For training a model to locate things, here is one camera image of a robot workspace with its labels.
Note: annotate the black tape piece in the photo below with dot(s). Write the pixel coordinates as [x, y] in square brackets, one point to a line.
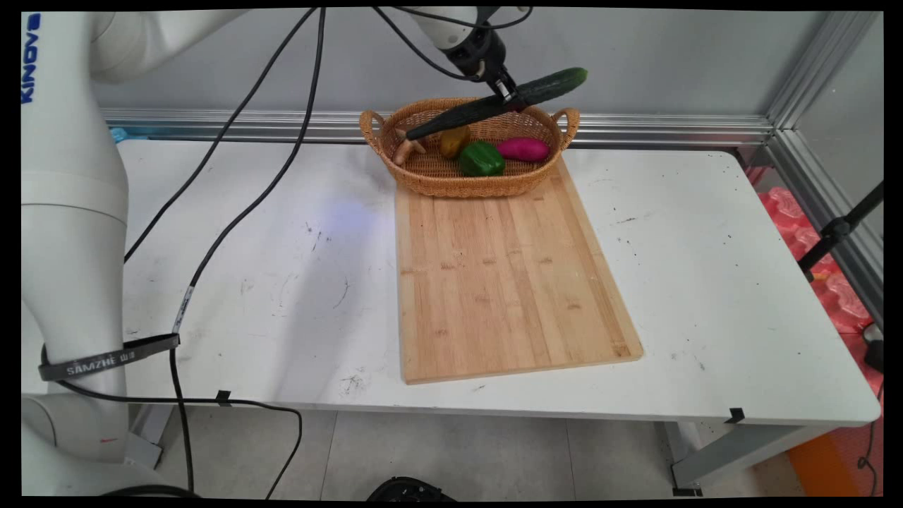
[735, 415]
[223, 397]

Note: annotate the aluminium frame post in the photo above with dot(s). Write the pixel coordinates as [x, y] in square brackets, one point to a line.
[818, 141]

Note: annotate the red foam mat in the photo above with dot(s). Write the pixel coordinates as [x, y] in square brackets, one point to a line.
[839, 296]

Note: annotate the yellow-brown potato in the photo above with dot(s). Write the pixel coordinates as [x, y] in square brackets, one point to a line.
[453, 142]

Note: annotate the black round floor object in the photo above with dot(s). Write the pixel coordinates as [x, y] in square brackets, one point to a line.
[409, 490]

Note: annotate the white table leg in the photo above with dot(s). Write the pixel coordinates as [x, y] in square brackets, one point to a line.
[734, 451]

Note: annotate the aluminium frame rail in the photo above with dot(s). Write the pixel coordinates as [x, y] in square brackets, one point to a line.
[670, 128]

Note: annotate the tan ginger root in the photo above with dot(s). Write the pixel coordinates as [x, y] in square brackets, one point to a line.
[407, 149]

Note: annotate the blue plastic scrap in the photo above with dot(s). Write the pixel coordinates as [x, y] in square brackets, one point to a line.
[121, 134]

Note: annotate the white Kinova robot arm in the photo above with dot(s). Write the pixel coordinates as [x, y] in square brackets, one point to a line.
[70, 212]

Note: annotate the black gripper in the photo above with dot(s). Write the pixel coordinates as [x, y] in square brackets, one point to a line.
[481, 53]

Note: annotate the black tripod leg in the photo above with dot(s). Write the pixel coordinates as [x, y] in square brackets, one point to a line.
[839, 229]

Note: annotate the purple sweet potato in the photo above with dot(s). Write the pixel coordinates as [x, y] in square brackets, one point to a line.
[523, 149]

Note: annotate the green bell pepper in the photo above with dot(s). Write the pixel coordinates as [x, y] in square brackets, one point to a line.
[482, 159]

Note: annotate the long dark green cucumber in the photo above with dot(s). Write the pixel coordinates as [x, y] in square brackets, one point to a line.
[550, 83]

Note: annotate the bamboo wooden cutting board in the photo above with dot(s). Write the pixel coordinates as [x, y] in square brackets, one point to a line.
[508, 282]

